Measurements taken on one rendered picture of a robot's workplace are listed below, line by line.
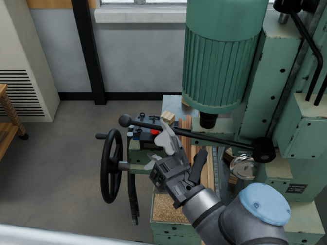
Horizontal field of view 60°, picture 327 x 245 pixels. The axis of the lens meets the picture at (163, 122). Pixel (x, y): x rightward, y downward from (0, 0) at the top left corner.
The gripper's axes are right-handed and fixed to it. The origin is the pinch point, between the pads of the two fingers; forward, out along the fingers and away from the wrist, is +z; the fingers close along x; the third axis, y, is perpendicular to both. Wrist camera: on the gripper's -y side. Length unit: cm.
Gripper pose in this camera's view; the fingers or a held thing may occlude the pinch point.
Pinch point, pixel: (154, 135)
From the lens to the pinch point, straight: 78.7
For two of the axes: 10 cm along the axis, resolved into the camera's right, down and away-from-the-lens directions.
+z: -5.7, -6.9, 4.4
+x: -2.5, 6.6, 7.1
